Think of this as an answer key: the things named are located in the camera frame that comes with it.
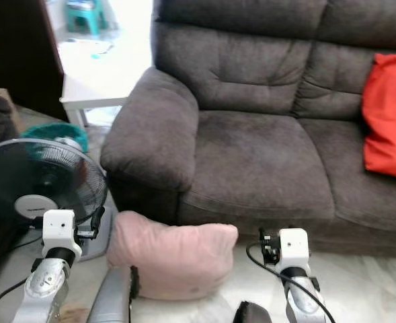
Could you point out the pink fleece pillow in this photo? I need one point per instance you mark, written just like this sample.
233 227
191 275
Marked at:
174 259

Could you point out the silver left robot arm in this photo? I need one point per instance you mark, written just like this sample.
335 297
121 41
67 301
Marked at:
48 286

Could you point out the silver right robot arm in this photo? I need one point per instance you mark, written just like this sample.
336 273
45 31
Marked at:
300 293

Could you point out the brown fabric sofa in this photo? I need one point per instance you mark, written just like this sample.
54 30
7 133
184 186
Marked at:
258 148

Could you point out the red pillow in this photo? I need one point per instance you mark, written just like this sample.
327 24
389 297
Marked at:
389 114

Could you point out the dark right robot leg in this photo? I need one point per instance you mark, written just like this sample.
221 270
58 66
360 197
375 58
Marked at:
251 313

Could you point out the silver left robot leg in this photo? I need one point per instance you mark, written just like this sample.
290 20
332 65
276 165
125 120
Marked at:
110 299

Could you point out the black standing fan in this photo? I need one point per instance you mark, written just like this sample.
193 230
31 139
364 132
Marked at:
33 178

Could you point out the teal plastic basket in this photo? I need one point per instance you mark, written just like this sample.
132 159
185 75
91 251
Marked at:
53 131

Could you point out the white side table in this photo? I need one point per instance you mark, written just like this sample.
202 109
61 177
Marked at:
90 101

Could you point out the dark wooden cabinet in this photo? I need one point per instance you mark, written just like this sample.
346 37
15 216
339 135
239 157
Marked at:
16 47

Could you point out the green plastic stool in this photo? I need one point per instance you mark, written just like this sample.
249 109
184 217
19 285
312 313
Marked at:
87 15

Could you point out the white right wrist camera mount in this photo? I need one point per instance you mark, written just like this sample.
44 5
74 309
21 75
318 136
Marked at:
295 247

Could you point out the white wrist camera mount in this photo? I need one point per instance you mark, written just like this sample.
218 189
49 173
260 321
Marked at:
58 229
295 247

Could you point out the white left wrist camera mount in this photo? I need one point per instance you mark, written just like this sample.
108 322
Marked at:
58 229

